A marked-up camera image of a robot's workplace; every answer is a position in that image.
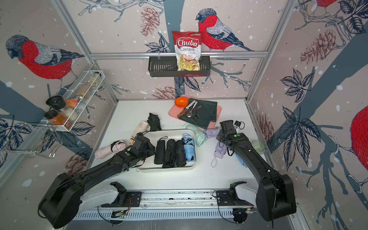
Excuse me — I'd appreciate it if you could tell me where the dark small spoon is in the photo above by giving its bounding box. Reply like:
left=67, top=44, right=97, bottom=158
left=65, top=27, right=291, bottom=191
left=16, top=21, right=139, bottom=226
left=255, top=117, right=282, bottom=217
left=193, top=105, right=202, bottom=120

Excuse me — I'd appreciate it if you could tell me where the pink folded umbrella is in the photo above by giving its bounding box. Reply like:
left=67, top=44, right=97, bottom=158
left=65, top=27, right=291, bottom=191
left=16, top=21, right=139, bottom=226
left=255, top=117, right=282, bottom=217
left=94, top=140, right=126, bottom=159

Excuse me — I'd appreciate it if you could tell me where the lilac umbrella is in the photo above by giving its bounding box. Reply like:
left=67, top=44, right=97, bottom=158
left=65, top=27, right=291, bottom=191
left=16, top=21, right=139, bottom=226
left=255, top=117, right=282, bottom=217
left=211, top=141, right=227, bottom=168
left=204, top=127, right=221, bottom=139

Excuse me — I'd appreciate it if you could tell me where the Chuba cassava chips bag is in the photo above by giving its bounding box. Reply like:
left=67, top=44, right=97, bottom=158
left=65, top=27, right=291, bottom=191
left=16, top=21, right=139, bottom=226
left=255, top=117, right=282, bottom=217
left=172, top=31, right=202, bottom=71

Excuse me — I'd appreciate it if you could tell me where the clear green glass jar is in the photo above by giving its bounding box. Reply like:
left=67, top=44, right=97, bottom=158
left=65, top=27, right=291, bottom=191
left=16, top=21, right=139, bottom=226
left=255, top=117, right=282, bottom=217
left=251, top=140, right=265, bottom=155

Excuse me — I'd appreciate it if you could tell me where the black lid spice jar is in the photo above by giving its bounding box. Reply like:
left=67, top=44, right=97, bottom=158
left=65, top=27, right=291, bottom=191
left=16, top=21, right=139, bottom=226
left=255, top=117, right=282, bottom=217
left=46, top=95, right=66, bottom=110

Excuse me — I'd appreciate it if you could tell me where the black umbrella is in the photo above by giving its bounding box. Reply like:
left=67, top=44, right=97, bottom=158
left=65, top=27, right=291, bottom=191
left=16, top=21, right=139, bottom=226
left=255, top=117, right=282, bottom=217
left=154, top=137, right=168, bottom=165
left=163, top=139, right=175, bottom=168
left=175, top=140, right=186, bottom=167
left=147, top=113, right=162, bottom=131

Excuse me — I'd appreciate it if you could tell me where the orange spice jar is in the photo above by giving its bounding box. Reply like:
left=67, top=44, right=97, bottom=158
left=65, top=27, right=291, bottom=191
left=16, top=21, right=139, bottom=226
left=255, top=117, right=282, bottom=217
left=45, top=110, right=72, bottom=128

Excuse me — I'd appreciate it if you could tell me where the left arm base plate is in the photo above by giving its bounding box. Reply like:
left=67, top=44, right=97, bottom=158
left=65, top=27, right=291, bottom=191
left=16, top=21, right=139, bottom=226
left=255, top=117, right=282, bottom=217
left=101, top=191, right=142, bottom=208

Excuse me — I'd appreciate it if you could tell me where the beige folded umbrella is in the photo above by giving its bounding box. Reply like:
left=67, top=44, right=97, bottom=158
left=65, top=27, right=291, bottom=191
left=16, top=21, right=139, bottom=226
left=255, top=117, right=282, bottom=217
left=129, top=121, right=150, bottom=145

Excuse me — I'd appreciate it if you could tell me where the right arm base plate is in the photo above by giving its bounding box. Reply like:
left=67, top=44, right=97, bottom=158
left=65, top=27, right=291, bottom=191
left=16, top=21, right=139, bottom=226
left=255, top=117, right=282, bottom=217
left=212, top=190, right=253, bottom=207

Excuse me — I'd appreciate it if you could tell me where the orange plastic bowl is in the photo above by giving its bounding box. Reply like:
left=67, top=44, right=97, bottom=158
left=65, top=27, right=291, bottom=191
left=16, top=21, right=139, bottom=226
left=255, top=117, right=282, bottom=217
left=174, top=96, right=189, bottom=108

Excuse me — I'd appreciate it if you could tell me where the black wall basket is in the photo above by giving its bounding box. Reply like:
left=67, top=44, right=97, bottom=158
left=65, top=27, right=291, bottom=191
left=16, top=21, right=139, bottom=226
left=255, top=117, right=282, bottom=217
left=148, top=56, right=211, bottom=77

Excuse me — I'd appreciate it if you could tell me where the white wire spice rack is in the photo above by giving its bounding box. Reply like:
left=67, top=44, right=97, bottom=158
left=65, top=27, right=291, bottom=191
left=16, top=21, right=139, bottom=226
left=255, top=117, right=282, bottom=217
left=35, top=70, right=105, bottom=132

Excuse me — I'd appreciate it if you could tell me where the dark green cloth napkin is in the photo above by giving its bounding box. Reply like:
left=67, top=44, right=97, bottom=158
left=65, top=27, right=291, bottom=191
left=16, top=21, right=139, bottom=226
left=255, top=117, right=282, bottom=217
left=179, top=98, right=217, bottom=129

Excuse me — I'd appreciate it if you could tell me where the mint green umbrella right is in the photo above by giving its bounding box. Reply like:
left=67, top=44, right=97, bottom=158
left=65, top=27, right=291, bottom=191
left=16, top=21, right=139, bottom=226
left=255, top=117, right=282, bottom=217
left=182, top=123, right=208, bottom=147

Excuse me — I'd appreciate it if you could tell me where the white storage box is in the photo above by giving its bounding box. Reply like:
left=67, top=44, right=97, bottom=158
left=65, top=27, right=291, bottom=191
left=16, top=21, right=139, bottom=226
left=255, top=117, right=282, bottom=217
left=137, top=129, right=197, bottom=173

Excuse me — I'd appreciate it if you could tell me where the pink plastic tray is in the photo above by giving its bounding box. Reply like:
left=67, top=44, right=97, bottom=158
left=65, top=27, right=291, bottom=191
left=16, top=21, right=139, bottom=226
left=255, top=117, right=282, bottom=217
left=169, top=95, right=222, bottom=129

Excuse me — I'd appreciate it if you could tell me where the light blue umbrella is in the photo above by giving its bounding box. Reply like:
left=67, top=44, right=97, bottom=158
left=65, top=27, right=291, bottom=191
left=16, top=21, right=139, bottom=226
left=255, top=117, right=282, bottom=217
left=235, top=154, right=248, bottom=168
left=182, top=133, right=196, bottom=162

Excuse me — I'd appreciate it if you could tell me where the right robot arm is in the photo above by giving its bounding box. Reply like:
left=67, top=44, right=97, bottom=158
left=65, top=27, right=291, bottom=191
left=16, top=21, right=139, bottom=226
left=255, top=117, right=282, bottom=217
left=219, top=120, right=297, bottom=221

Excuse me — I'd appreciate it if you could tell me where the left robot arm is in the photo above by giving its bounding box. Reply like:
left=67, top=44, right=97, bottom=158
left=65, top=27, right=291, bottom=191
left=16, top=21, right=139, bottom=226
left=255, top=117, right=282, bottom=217
left=37, top=136, right=155, bottom=229

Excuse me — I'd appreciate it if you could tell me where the silver spoon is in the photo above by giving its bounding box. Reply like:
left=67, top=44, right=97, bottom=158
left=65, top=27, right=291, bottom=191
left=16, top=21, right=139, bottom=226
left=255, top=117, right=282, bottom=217
left=187, top=101, right=197, bottom=118

